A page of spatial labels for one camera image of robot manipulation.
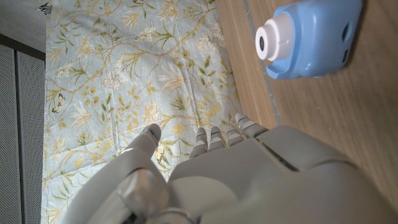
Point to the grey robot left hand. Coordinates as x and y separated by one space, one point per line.
248 180

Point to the floral backdrop cloth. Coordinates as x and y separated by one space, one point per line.
124 77

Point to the black binder clip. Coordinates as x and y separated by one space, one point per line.
44 8

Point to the blue toy camera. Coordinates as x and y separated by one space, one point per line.
317 40

